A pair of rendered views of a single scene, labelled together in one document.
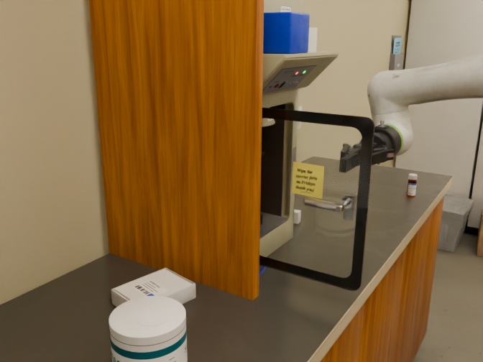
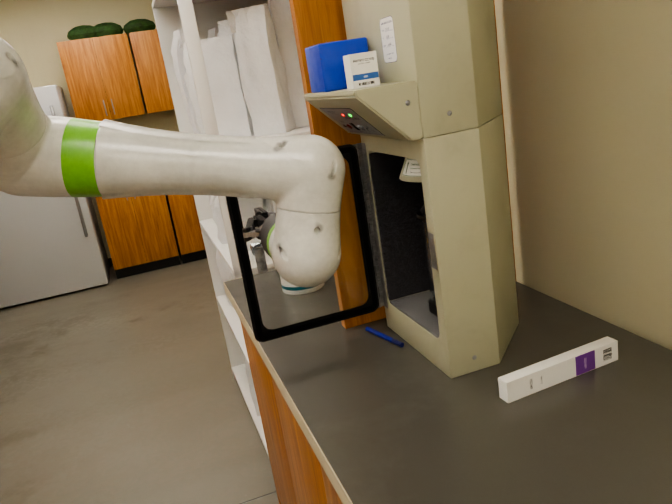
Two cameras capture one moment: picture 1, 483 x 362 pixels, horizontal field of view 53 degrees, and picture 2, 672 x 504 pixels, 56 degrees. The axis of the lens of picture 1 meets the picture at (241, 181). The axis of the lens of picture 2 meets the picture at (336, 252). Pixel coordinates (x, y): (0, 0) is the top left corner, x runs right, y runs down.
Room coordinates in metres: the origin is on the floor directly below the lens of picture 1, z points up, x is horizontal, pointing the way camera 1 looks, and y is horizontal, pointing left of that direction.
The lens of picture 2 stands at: (2.01, -1.11, 1.55)
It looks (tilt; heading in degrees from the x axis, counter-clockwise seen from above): 16 degrees down; 132
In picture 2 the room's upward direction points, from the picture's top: 9 degrees counter-clockwise
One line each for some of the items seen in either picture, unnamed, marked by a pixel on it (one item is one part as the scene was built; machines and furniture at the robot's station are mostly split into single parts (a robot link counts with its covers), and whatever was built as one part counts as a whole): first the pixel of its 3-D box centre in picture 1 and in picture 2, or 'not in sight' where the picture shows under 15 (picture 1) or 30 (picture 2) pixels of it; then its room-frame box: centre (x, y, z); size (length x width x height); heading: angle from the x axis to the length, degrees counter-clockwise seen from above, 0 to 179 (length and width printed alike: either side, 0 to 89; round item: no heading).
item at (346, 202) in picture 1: (327, 202); not in sight; (1.00, -0.19, 1.20); 0.10 x 0.05 x 0.03; 58
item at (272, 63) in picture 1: (292, 72); (357, 114); (1.25, -0.13, 1.46); 0.32 x 0.11 x 0.10; 148
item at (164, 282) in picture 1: (154, 293); not in sight; (1.03, 0.21, 0.96); 0.16 x 0.12 x 0.04; 135
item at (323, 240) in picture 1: (302, 197); (305, 244); (1.06, -0.14, 1.19); 0.30 x 0.01 x 0.40; 58
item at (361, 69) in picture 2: (303, 39); (361, 70); (1.30, -0.16, 1.54); 0.05 x 0.05 x 0.06; 52
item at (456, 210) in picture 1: (425, 218); not in sight; (3.61, -1.47, 0.17); 0.60 x 0.42 x 0.33; 56
